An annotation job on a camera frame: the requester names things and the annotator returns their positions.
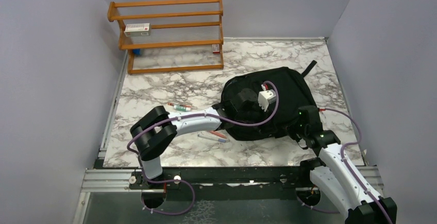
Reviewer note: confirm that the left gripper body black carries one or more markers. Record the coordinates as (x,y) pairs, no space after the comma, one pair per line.
(251,113)

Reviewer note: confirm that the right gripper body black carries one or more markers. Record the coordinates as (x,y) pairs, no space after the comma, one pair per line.
(296,131)

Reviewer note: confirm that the black student backpack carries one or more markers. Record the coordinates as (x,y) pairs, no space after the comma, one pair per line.
(292,92)

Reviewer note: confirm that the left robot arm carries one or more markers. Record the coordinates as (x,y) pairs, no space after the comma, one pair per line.
(153,133)

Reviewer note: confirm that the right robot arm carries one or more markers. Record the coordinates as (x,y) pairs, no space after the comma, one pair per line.
(337,177)

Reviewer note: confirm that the orange pen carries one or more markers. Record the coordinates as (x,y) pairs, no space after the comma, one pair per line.
(218,134)

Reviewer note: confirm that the white blue marker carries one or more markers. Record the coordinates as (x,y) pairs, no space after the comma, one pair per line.
(221,140)

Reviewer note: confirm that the white green glue stick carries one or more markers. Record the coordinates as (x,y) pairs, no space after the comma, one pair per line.
(181,108)

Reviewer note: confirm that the small red white box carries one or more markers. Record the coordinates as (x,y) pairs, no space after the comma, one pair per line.
(216,48)

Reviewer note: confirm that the wooden shelf rack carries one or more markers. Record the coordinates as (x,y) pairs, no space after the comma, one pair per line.
(182,33)

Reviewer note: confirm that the white red box on shelf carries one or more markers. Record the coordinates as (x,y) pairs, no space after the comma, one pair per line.
(137,30)

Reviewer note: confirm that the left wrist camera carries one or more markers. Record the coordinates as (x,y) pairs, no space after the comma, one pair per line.
(266,97)

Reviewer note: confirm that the black mounting rail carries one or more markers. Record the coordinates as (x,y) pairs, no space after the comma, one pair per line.
(207,183)

